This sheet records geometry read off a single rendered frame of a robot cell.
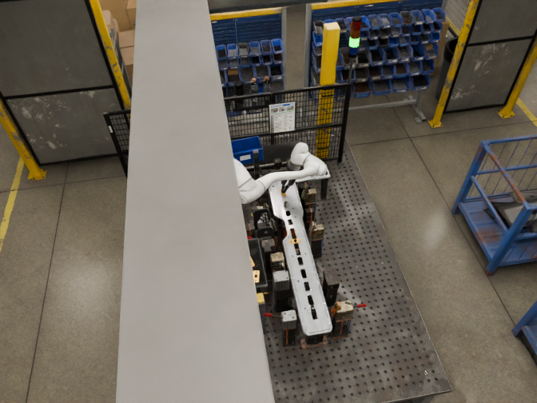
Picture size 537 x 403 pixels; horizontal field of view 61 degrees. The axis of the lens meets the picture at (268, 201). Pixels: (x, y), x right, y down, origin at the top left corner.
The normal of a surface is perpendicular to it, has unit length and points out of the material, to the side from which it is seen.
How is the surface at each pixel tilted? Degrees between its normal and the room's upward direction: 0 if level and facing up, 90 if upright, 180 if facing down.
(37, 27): 89
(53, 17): 89
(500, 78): 91
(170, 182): 0
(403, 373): 0
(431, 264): 0
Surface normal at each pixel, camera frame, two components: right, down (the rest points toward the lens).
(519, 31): 0.19, 0.75
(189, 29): -0.03, -0.66
